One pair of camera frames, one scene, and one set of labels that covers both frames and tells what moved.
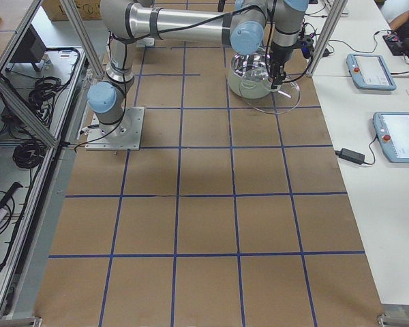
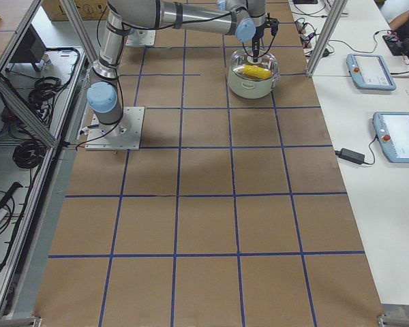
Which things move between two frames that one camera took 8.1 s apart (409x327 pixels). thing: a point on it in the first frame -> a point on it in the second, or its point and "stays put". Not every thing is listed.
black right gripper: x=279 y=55 -> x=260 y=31
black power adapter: x=350 y=155 stays put
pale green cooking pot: x=249 y=75 stays put
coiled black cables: x=29 y=154 stays put
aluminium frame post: x=337 y=11 stays put
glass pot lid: x=256 y=91 -> x=242 y=64
